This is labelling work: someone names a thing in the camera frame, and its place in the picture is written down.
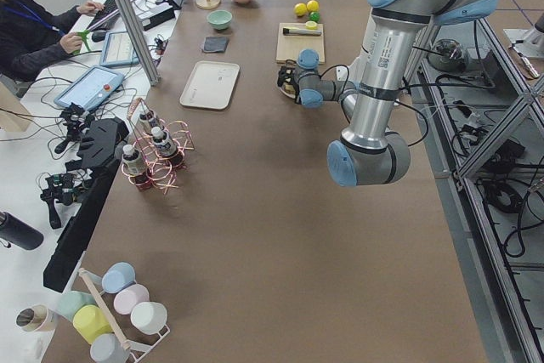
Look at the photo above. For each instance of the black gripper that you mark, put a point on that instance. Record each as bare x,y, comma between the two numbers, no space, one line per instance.
284,79

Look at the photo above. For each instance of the white sandwich plate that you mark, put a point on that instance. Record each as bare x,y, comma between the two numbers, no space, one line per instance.
289,91

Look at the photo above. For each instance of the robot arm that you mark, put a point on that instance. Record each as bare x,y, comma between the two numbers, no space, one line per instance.
368,152

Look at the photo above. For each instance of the white rabbit tray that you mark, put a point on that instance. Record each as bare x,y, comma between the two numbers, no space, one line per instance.
210,85

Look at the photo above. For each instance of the green lime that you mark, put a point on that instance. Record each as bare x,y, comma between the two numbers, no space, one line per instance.
314,16

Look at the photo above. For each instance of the yellow lemon left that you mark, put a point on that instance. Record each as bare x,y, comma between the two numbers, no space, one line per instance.
300,9

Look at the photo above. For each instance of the yellow lemon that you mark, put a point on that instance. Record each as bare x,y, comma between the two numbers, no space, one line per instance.
312,6
300,9

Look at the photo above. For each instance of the yellow lemon right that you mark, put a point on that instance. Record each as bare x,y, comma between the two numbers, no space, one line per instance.
312,6

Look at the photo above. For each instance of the grey folded cloth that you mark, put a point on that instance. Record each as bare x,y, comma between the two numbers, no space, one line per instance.
212,45

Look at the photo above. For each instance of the mint green bowl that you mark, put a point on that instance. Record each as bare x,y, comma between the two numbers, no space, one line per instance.
219,19

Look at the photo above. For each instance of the dark drink bottle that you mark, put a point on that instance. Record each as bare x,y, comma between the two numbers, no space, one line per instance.
148,120
135,167
165,146

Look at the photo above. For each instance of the blue teach pendant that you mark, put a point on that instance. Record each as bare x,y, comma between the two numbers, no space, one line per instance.
91,89
118,50

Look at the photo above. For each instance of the seated person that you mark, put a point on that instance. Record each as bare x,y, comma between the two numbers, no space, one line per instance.
32,38

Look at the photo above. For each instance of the blue cup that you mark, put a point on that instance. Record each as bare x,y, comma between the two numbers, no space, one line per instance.
118,277

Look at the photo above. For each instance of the pink cup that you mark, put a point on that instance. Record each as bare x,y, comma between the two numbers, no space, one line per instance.
126,300

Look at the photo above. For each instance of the white cup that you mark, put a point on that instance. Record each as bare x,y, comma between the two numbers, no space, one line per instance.
149,317

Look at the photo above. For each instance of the black thermos bottle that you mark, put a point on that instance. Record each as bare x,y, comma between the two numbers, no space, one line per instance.
17,232

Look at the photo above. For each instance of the white cup rack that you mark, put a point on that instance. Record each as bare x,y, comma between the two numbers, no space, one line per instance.
138,344

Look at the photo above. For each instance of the yellow cup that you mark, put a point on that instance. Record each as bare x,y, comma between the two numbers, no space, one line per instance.
90,322

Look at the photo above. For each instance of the green cup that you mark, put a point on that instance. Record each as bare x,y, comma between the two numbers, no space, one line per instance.
71,302

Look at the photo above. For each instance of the grey cup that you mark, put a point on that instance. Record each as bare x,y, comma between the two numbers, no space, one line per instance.
107,349

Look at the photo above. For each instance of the black handled knife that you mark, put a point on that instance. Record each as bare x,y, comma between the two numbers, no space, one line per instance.
294,31

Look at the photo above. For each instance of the copper wire bottle rack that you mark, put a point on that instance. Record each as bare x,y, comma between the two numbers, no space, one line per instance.
161,172

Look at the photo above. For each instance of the aluminium frame post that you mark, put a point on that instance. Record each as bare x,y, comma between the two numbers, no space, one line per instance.
135,31

